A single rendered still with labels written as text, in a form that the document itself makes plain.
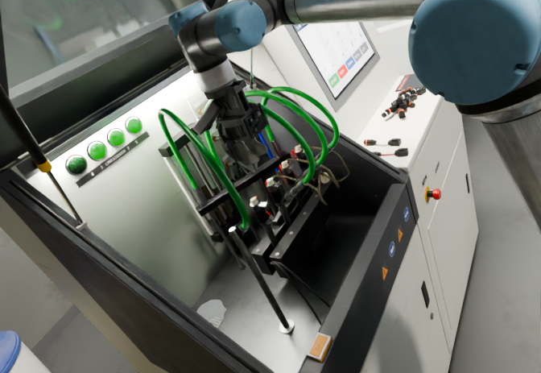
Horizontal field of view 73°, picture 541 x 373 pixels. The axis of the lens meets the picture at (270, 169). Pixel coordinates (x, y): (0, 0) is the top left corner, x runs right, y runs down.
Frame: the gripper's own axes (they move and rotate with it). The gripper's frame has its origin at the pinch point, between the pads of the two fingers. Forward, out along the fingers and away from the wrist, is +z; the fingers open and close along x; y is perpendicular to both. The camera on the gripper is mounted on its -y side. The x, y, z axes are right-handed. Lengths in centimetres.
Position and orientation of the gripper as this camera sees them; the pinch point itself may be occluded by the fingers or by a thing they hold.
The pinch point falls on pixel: (250, 166)
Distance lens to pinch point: 84.9
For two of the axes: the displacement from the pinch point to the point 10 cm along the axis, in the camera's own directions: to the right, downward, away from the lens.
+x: 5.1, -5.9, 6.3
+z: 3.7, 8.1, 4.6
